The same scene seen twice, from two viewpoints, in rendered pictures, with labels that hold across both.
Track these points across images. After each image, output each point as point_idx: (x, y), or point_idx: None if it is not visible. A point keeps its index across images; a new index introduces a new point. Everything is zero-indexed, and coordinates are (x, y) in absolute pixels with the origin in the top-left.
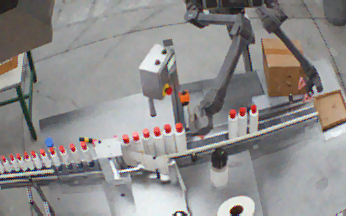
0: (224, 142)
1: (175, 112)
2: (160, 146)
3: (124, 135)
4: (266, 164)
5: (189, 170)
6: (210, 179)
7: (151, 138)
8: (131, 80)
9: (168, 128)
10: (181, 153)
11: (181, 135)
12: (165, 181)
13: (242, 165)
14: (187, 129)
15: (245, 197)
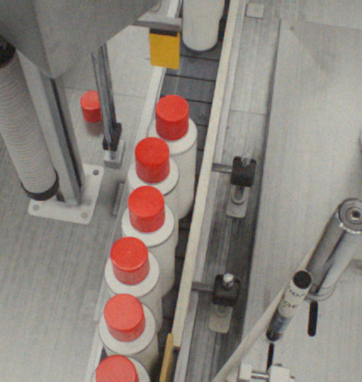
0: (226, 58)
1: (56, 118)
2: (174, 248)
3: (105, 375)
4: (347, 6)
5: (280, 212)
6: (357, 162)
7: (152, 255)
8: None
9: (167, 150)
10: (204, 202)
11: (197, 133)
12: (303, 317)
13: (339, 54)
14: (115, 136)
15: None
